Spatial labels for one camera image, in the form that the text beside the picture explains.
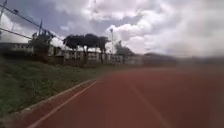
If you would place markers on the dark tree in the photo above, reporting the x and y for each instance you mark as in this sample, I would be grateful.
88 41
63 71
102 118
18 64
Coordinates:
123 50

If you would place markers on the floodlight mast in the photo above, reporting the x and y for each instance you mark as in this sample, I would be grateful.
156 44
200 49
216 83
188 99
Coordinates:
112 40

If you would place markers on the group of flat-crowned trees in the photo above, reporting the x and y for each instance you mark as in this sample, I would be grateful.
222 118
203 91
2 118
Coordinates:
85 41

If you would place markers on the dark low hedge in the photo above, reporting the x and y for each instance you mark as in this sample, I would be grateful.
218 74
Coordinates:
160 59

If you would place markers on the grey kerb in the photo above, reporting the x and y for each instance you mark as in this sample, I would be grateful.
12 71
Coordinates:
50 98

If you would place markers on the tree with pole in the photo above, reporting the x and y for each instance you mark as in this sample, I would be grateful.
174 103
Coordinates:
40 41

